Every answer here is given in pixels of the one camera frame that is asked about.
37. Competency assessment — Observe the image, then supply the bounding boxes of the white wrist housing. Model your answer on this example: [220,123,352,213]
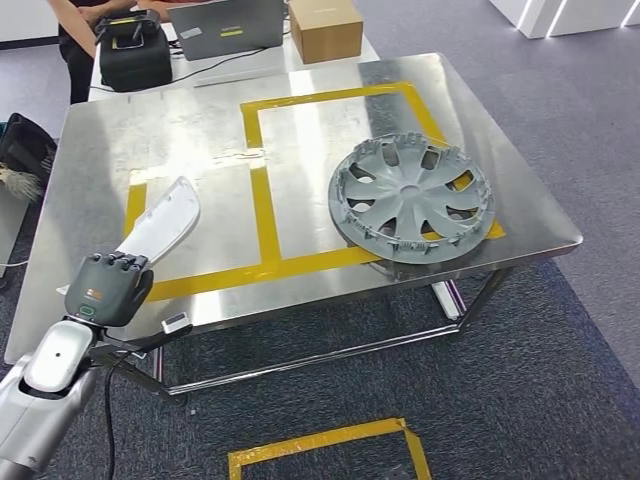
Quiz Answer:
[23,321,95,395]

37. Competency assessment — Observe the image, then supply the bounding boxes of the white power strip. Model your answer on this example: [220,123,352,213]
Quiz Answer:
[430,278,469,323]

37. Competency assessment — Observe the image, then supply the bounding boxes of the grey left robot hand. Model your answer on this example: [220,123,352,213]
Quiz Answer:
[63,251,155,329]

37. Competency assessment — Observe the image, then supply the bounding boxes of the stainless steel workbench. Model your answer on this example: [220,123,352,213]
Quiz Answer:
[5,52,583,399]

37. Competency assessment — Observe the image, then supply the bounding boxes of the grey cabinet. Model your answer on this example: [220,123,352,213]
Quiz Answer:
[0,192,29,280]

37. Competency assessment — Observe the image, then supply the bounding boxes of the white desk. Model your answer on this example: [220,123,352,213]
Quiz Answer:
[87,23,381,104]

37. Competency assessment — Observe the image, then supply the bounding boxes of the white lit display block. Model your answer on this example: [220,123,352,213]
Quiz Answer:
[487,0,640,40]

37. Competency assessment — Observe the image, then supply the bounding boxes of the grey plastic hubcap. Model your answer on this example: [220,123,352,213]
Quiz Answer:
[327,131,496,266]

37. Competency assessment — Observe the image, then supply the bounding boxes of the brown cardboard box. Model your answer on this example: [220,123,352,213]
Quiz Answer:
[288,0,365,66]

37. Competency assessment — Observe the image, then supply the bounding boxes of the black bag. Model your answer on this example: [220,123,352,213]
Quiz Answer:
[0,112,58,203]

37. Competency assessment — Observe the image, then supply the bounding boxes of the white curved plastic part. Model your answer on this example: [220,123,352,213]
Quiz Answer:
[57,175,201,296]

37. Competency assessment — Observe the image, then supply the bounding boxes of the black equipment case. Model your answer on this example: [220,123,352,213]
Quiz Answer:
[94,9,174,94]

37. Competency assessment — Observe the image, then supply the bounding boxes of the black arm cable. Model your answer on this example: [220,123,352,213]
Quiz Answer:
[102,360,119,480]

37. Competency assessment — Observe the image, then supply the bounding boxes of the grey laptop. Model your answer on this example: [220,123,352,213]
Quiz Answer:
[167,0,286,62]

